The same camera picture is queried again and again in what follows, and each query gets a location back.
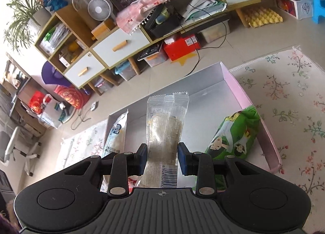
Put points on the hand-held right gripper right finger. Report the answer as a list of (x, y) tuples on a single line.
[(182, 159)]

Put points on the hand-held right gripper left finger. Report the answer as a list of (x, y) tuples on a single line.
[(142, 159)]

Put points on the clear plastic snack packet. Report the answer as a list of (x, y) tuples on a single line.
[(162, 127)]

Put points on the pink cardboard box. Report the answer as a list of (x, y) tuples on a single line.
[(203, 84)]

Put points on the red and white snack packet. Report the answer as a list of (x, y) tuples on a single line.
[(134, 183)]

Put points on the white and blue snack packet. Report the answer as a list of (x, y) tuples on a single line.
[(117, 132)]

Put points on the green cartoon snack packet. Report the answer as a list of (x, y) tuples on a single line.
[(233, 135)]

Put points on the blue lidded storage bin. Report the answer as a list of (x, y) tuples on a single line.
[(125, 70)]

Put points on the red round gift bag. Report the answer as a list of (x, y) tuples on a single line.
[(72, 96)]

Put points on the clear storage bin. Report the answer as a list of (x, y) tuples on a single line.
[(156, 58)]

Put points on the red cardboard box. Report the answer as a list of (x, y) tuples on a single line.
[(179, 46)]

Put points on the long wooden cabinet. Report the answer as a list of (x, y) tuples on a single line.
[(121, 46)]

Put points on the red shopping bag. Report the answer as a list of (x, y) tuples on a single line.
[(38, 101)]

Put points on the floral mat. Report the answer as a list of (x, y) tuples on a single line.
[(287, 96)]

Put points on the grey office chair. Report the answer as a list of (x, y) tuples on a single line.
[(15, 147)]

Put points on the clear plastic bin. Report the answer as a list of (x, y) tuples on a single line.
[(215, 32)]

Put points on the black open box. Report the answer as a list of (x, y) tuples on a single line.
[(162, 24)]

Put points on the small wooden box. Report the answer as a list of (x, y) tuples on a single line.
[(101, 29)]

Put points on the pink floral cloth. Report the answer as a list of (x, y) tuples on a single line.
[(137, 13)]

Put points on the wooden desk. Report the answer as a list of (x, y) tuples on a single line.
[(12, 89)]

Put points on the small white fan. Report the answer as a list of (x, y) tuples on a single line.
[(100, 9)]

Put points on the yellow egg crate foam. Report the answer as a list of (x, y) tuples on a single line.
[(262, 16)]

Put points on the white mesh fan guard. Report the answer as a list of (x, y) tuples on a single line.
[(81, 7)]

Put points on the potted green plant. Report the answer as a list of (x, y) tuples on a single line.
[(25, 13)]

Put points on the white and red storage box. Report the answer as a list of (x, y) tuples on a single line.
[(295, 5)]

